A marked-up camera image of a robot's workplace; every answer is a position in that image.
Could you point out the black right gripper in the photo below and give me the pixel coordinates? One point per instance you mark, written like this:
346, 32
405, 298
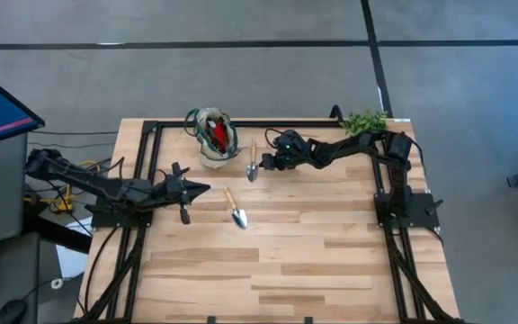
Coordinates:
290, 150

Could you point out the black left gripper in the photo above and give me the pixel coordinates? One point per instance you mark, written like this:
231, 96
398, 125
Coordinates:
169, 189

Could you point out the cream green-trimmed gardening bag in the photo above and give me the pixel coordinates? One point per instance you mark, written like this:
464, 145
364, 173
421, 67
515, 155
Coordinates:
209, 159

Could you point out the red gardening glove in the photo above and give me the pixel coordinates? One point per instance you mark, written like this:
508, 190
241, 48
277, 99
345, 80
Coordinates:
219, 134

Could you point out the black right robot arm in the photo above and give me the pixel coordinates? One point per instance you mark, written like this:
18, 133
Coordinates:
340, 147

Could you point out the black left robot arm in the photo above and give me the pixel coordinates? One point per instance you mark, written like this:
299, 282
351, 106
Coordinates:
88, 177

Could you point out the green plant in white pot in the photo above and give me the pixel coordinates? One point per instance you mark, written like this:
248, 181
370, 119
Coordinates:
362, 122

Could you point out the yellow power strip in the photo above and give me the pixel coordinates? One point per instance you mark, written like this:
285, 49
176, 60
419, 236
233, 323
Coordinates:
65, 204

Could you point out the white paper sheet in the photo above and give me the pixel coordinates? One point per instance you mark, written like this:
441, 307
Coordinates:
72, 261

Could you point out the black computer mouse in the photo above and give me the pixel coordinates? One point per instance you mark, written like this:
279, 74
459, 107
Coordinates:
11, 312

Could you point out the black aluminium table frame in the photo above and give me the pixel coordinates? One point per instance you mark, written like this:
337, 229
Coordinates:
286, 123

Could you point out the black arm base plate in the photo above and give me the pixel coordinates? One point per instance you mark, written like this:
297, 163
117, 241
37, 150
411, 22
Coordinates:
106, 220
421, 220

